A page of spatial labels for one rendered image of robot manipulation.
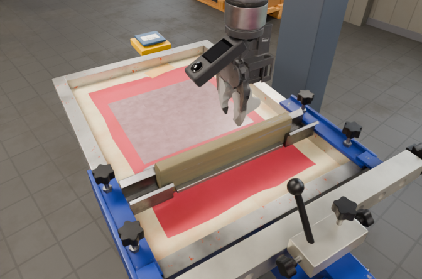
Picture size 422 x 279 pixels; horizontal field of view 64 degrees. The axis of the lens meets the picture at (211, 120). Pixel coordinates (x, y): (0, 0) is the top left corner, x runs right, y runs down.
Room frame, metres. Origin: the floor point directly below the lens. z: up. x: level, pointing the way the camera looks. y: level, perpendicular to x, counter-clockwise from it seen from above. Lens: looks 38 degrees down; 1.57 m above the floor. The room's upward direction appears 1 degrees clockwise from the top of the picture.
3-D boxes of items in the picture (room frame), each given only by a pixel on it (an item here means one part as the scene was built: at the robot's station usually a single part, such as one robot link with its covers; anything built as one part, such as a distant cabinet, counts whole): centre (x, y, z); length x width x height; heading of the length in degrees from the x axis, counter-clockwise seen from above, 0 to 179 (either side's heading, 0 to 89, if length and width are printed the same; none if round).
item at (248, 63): (0.59, -0.06, 1.27); 0.09 x 0.08 x 0.12; 121
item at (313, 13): (1.35, -0.41, 0.60); 0.18 x 0.18 x 1.20; 41
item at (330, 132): (0.70, -0.30, 0.97); 0.30 x 0.05 x 0.07; 31
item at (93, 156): (0.76, 0.06, 0.97); 0.79 x 0.58 x 0.04; 31
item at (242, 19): (0.59, -0.06, 1.35); 0.08 x 0.08 x 0.05
